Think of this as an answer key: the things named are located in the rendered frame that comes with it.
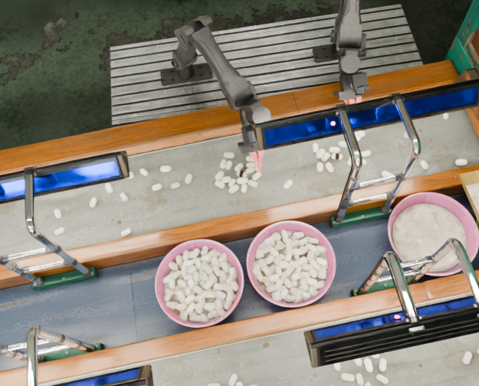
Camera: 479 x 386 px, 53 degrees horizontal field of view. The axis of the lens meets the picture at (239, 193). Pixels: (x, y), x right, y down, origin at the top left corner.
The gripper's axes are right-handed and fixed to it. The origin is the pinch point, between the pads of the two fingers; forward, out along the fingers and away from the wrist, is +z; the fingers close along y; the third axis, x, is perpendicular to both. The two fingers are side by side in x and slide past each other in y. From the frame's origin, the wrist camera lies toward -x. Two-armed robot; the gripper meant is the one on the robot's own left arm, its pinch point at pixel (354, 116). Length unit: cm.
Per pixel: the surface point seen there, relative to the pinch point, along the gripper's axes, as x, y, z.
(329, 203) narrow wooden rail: -12.5, -14.9, 23.4
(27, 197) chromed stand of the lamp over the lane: -37, -94, -2
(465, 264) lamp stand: -62, 2, 27
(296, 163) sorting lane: 0.6, -21.3, 11.6
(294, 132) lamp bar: -30.4, -25.4, -3.8
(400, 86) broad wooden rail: 11.3, 20.7, -5.4
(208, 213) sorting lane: -7, -53, 20
